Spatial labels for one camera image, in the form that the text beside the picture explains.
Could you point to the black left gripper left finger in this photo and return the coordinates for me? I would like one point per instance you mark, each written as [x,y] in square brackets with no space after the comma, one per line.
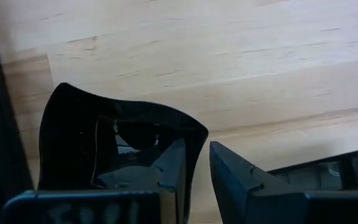
[135,205]

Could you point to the black wavy square plate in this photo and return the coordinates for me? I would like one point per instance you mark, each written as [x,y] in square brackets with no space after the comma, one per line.
[73,140]

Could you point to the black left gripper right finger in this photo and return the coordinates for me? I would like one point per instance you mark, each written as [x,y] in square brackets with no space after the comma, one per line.
[244,199]

